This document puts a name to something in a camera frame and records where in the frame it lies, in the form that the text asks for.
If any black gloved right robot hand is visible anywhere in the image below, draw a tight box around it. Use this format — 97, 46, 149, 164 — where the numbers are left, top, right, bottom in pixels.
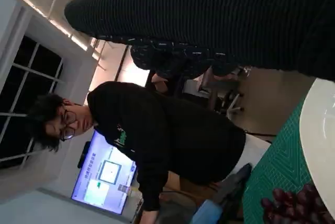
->
64, 0, 335, 82

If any red toy grape bunch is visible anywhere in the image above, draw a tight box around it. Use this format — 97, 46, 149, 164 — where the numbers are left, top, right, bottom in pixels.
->
261, 183, 335, 224

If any white square plate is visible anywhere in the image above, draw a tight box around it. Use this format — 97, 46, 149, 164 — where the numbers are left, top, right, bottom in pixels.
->
299, 77, 335, 217

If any person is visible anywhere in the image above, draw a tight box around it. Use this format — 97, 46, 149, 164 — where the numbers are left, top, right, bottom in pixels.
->
27, 81, 247, 213

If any green cutting mat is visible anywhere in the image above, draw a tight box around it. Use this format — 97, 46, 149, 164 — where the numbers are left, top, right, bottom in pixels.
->
242, 95, 335, 224

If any dark paned window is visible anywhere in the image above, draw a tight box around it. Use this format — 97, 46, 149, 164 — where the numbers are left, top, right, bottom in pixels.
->
0, 34, 65, 170

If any lit computer monitor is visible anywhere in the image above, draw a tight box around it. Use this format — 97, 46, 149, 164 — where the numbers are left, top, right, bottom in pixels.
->
70, 129, 137, 216

